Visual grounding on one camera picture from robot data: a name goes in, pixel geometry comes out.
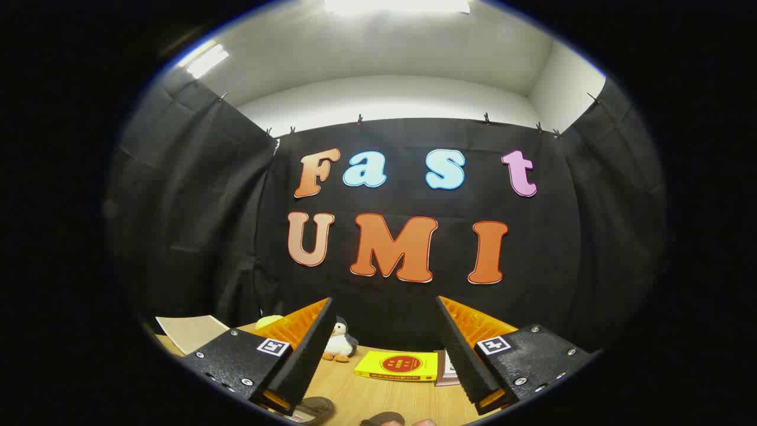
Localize ceiling light panel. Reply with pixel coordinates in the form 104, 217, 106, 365
324, 0, 471, 15

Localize thick white book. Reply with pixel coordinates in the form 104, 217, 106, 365
435, 350, 461, 386

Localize yellow book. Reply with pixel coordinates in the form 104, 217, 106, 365
354, 351, 439, 382

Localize penguin plush toy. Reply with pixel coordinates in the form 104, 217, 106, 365
322, 317, 359, 363

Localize ceiling strip light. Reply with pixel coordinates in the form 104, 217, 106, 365
177, 41, 230, 79

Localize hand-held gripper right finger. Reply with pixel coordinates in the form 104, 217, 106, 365
436, 296, 594, 416

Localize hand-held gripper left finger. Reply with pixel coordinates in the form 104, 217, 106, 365
180, 298, 335, 416

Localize beige fabric storage box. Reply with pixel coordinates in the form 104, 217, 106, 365
155, 315, 230, 356

